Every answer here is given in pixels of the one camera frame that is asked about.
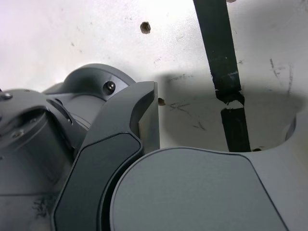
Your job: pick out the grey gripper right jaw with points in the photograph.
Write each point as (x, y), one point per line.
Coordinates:
(192, 192)

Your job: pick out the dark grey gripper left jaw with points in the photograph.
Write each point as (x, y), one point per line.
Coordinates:
(101, 168)

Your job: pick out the black tape strip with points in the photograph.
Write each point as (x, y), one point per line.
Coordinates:
(220, 60)

